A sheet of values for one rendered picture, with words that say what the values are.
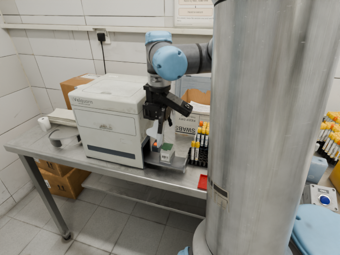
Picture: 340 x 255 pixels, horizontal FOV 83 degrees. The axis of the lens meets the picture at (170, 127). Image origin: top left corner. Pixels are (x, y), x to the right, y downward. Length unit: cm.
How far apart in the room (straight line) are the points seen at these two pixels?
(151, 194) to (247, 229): 133
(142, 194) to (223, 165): 136
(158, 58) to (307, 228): 40
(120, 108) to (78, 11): 92
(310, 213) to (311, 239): 5
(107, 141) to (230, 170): 67
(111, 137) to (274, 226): 66
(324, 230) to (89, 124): 72
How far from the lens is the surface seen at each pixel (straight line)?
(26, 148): 113
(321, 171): 88
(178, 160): 78
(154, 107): 63
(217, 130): 16
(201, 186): 75
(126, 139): 74
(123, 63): 137
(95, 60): 149
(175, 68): 46
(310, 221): 35
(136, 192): 153
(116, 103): 68
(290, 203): 19
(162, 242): 161
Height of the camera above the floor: 144
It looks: 32 degrees down
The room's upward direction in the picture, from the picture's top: straight up
